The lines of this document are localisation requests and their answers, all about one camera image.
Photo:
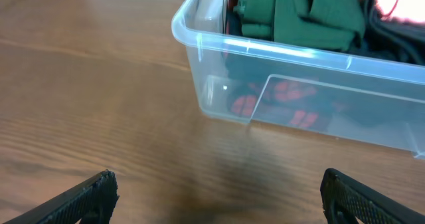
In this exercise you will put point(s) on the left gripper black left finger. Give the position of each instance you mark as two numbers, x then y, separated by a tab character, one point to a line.
90	202

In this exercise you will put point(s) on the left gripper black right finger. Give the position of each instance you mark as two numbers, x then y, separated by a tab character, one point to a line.
345	200

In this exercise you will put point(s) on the clear plastic storage container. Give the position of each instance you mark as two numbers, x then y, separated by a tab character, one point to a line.
346	68

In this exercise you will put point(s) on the red navy plaid shirt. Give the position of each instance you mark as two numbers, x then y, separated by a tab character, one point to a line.
302	105

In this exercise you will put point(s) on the dark green garment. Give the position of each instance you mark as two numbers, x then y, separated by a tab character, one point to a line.
321	24

